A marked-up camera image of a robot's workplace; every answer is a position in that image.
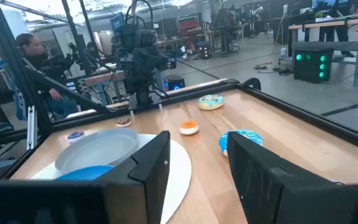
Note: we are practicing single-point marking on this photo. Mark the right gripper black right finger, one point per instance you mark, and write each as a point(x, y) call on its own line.
point(275, 199)

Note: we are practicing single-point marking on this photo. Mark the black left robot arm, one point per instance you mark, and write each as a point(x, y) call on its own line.
point(143, 91)

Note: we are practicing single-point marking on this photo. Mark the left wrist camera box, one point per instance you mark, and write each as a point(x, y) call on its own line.
point(148, 39)

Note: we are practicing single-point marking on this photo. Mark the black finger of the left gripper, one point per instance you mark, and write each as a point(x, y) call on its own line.
point(171, 60)
point(121, 59)

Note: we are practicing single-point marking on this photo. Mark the small orange donut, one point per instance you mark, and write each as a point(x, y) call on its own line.
point(188, 128)

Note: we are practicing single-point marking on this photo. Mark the black office chair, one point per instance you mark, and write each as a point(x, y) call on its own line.
point(233, 40)

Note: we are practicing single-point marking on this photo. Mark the black rig post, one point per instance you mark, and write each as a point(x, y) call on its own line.
point(8, 62)

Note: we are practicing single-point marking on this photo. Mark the white round woven placemat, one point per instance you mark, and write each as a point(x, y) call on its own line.
point(179, 174)

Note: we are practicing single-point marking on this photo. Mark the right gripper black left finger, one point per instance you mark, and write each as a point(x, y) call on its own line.
point(73, 202)

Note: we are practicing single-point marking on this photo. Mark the black aluminium table frame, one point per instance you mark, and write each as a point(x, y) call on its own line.
point(291, 109)

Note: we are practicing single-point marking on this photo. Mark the black computer green lights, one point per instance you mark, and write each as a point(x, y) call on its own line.
point(309, 67)

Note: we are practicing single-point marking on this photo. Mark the blue white-striped donut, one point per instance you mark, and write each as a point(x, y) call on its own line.
point(253, 137)

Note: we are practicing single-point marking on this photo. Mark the silver frame bracket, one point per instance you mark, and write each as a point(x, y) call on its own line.
point(31, 127)

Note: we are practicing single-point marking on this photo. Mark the grey plate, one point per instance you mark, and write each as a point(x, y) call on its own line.
point(98, 151)

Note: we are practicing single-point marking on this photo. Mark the blue plate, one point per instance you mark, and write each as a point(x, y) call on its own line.
point(85, 173)

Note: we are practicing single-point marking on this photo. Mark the person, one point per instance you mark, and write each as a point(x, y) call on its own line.
point(340, 34)
point(33, 49)
point(91, 48)

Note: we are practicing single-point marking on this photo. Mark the small dark blue donut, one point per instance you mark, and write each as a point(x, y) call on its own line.
point(76, 136)

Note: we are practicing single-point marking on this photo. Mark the small brown sprinkled donut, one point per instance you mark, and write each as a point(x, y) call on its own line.
point(123, 122)

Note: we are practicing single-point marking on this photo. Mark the wooden top workbench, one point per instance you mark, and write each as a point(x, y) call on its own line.
point(104, 77)
point(322, 24)

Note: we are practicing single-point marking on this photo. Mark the mint green striped donut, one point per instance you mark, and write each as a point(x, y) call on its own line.
point(210, 102)

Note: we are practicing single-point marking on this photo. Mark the red screen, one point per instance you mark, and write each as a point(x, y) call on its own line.
point(187, 23)

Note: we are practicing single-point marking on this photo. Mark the black computer blue light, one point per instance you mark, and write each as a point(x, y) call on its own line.
point(174, 83)

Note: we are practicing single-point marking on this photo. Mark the black monitor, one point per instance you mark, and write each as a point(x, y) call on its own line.
point(117, 21)

